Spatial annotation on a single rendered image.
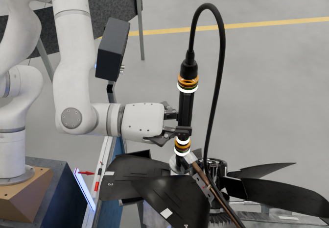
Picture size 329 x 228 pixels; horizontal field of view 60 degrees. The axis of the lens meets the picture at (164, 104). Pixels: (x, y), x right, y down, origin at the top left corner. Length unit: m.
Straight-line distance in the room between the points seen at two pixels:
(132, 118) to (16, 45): 0.50
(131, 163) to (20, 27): 0.57
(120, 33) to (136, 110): 0.79
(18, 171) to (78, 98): 0.64
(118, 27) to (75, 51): 0.77
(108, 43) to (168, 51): 1.98
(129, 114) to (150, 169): 0.33
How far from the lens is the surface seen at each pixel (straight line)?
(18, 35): 1.02
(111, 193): 0.97
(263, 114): 2.80
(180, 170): 0.87
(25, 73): 1.16
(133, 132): 0.68
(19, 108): 1.17
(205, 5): 0.47
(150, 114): 0.70
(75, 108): 0.64
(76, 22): 0.76
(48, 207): 1.30
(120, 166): 1.04
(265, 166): 1.11
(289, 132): 2.75
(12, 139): 1.18
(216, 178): 0.93
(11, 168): 1.21
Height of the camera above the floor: 2.06
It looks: 49 degrees down
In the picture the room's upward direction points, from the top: straight up
